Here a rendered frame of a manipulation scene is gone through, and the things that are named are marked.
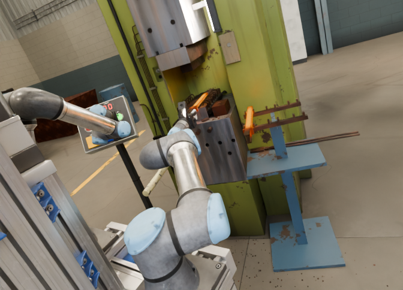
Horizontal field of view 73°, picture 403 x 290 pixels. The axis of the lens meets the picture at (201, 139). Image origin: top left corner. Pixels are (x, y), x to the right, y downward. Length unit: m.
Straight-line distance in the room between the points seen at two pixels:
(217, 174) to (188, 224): 1.16
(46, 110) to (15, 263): 0.57
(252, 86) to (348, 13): 5.93
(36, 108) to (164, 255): 0.70
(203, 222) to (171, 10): 1.23
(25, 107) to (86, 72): 8.80
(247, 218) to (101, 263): 1.29
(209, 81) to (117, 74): 7.22
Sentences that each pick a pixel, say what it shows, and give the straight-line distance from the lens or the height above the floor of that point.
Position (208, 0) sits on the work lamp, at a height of 1.55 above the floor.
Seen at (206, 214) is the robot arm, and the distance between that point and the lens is 0.69.
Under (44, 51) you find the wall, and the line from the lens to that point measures 10.78.
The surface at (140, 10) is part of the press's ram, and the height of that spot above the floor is 1.62.
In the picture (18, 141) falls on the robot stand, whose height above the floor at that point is 1.32.
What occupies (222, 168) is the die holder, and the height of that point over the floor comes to 0.58.
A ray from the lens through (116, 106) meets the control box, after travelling 1.85.
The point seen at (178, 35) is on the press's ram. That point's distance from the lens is 1.65.
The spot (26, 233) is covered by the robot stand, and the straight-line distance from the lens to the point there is 0.72.
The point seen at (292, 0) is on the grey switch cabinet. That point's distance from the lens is 6.78.
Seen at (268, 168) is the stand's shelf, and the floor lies 0.66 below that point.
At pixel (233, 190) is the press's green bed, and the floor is 0.41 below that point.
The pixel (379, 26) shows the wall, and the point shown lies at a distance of 7.70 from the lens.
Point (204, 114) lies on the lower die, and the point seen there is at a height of 0.95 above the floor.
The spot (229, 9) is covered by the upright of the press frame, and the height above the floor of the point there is 1.47.
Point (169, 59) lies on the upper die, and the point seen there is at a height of 1.32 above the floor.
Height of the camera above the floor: 1.43
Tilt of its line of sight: 21 degrees down
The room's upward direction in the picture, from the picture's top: 19 degrees counter-clockwise
